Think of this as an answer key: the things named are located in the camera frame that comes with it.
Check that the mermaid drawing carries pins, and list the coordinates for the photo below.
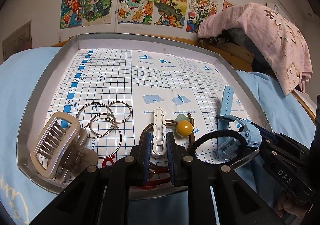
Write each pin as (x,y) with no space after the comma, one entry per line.
(71,13)

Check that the white air conditioner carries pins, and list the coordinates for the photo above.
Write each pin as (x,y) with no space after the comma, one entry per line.
(275,7)

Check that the landscape tree drawing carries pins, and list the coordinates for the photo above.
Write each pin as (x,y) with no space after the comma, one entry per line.
(170,12)

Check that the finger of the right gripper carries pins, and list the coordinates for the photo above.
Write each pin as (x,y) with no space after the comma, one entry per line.
(246,159)
(265,133)

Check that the brown wall cabinet door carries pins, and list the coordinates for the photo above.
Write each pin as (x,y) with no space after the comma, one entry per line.
(18,41)

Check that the small orange face drawing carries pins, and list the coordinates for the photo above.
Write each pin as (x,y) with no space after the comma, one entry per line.
(226,5)

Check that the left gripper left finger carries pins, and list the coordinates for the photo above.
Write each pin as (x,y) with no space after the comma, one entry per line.
(100,195)

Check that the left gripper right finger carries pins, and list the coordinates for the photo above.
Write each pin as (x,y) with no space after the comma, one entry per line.
(216,193)

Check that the red white poster drawing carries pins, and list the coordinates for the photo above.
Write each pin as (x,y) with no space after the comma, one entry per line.
(200,10)

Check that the beige hair claw clip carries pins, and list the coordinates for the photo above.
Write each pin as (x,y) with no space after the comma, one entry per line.
(60,148)

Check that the grey shallow tray box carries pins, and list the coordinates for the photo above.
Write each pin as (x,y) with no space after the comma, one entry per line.
(142,71)

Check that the white wavy hair clip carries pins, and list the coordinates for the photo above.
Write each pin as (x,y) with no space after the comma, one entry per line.
(159,140)

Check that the blond boy drawing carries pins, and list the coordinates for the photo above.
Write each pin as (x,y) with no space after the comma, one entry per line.
(97,12)

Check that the right hand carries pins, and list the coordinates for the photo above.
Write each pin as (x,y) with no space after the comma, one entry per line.
(284,203)

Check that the silver ring hoops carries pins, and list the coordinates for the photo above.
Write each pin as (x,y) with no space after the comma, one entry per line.
(108,117)

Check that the pink floral cloth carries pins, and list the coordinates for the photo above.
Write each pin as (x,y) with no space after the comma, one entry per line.
(280,42)

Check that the light blue cartoon bedsheet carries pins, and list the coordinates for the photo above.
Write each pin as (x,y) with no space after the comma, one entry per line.
(23,200)

